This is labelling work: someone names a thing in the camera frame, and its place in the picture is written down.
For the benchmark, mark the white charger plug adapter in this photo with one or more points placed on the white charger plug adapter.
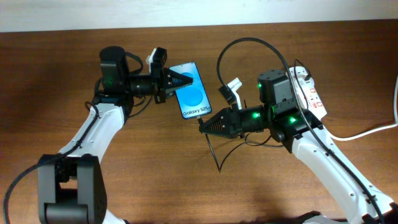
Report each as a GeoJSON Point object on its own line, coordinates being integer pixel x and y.
{"type": "Point", "coordinates": [308, 86]}

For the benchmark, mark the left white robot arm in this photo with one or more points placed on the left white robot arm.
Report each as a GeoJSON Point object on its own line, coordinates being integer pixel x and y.
{"type": "Point", "coordinates": [70, 183]}

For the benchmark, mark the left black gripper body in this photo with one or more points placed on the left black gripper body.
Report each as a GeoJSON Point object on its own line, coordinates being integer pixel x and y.
{"type": "Point", "coordinates": [157, 79]}

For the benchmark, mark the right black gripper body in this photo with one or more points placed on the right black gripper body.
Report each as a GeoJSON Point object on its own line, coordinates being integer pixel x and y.
{"type": "Point", "coordinates": [240, 117]}

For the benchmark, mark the white power strip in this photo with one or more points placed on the white power strip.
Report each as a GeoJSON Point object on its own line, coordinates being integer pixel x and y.
{"type": "Point", "coordinates": [312, 102]}

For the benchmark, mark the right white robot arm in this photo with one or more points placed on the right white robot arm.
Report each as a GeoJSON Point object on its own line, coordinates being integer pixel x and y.
{"type": "Point", "coordinates": [304, 135]}

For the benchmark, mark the blue Galaxy smartphone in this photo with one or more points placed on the blue Galaxy smartphone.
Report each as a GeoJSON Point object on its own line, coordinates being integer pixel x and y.
{"type": "Point", "coordinates": [193, 100]}

